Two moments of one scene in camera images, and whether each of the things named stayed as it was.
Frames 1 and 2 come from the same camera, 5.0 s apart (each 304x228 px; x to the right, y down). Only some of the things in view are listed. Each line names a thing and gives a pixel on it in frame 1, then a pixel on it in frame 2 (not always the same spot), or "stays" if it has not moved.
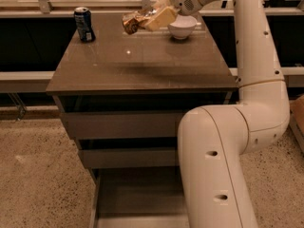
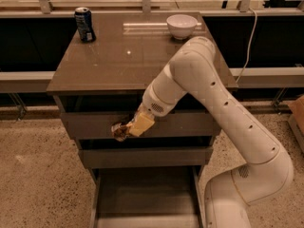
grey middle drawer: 127,158 stays
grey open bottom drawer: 139,197 stays
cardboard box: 296,120 stays
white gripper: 183,2 -> 154,106
